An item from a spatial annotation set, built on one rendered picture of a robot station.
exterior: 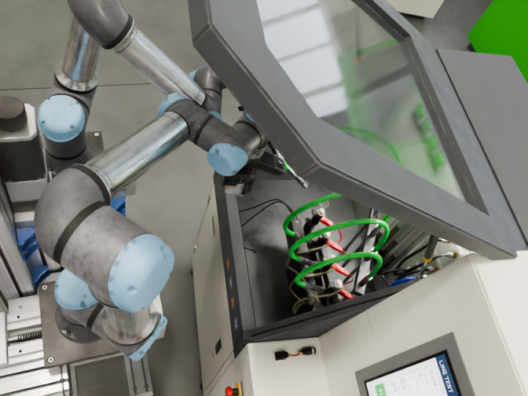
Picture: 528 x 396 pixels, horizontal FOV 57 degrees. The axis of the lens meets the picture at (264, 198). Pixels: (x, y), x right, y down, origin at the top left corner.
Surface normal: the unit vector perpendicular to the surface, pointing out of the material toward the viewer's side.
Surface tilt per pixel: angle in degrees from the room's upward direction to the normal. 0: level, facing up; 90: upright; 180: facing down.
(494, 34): 90
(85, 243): 30
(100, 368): 0
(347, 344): 76
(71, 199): 13
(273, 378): 0
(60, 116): 7
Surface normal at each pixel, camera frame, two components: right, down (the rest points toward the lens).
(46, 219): -0.40, -0.25
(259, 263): 0.24, -0.52
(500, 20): -0.95, 0.04
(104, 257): -0.04, -0.13
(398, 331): -0.88, -0.12
